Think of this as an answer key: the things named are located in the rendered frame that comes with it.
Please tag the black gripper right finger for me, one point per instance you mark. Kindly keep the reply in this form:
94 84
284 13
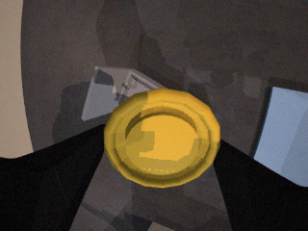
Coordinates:
257 199

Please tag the light blue flat mat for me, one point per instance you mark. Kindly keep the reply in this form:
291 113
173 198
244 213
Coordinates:
283 143

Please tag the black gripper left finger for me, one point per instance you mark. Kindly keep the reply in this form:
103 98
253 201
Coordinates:
42 191

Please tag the yellow plate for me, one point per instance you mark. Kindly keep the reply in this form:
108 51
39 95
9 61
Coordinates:
162 138

